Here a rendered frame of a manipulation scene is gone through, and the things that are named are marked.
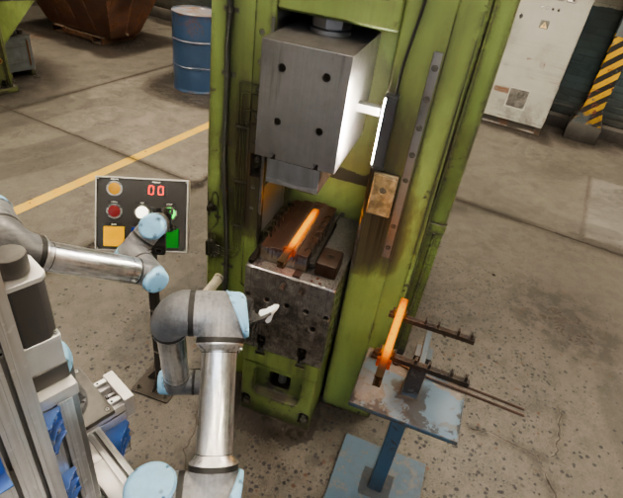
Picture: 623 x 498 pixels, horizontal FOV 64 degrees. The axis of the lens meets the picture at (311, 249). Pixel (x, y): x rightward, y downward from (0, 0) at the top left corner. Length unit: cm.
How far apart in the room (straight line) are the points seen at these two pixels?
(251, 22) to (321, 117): 41
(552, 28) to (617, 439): 483
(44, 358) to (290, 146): 104
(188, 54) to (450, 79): 492
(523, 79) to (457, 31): 528
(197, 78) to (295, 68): 480
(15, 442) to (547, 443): 250
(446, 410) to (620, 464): 137
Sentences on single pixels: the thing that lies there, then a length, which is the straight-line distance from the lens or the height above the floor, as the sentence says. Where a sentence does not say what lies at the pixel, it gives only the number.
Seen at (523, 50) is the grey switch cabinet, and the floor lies 94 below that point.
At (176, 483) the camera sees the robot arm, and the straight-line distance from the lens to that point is 127.
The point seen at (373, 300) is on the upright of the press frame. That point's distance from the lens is 218.
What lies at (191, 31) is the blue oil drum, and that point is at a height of 72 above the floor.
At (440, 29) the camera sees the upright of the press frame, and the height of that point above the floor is 186.
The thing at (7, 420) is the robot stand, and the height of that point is 132.
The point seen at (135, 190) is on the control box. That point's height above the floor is 116.
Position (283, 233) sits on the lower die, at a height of 99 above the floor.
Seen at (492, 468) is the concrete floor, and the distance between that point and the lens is 279.
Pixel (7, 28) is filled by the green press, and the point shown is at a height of 57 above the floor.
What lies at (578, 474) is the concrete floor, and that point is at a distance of 299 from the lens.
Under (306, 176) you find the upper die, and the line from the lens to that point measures 179.
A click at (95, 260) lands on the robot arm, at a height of 132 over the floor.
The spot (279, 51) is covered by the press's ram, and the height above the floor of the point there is 173.
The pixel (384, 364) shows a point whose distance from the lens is 165.
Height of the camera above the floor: 215
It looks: 35 degrees down
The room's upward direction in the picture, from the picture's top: 9 degrees clockwise
